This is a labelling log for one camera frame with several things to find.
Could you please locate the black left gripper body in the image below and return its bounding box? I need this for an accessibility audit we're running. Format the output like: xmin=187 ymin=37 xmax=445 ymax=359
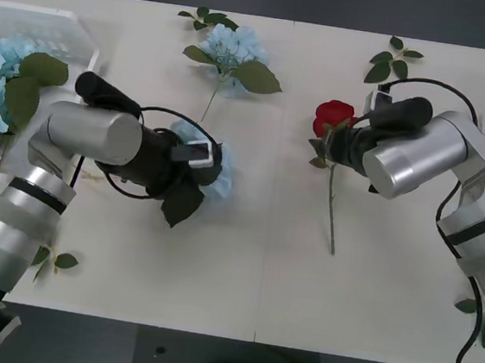
xmin=161 ymin=137 xmax=226 ymax=203

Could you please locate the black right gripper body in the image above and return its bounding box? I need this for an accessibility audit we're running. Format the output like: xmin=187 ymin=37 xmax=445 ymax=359
xmin=324 ymin=122 xmax=363 ymax=172

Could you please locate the red rose with long stem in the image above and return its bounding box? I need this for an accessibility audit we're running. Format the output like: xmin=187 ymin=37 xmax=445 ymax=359
xmin=296 ymin=97 xmax=360 ymax=257

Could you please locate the pale blue flower with leaves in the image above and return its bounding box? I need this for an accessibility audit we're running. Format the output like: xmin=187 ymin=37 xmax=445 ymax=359
xmin=174 ymin=19 xmax=290 ymax=131

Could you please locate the shallow white box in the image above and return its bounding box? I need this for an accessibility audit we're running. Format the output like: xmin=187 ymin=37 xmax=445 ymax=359
xmin=0 ymin=2 xmax=107 ymax=219

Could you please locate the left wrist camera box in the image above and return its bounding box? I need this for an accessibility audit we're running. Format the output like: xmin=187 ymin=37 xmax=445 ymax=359
xmin=169 ymin=137 xmax=216 ymax=172

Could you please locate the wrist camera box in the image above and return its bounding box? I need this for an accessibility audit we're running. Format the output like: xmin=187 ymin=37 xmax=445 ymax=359
xmin=364 ymin=89 xmax=395 ymax=119
xmin=169 ymin=137 xmax=216 ymax=172

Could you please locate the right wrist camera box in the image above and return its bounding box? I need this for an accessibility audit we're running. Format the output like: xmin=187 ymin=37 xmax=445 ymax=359
xmin=364 ymin=89 xmax=395 ymax=119

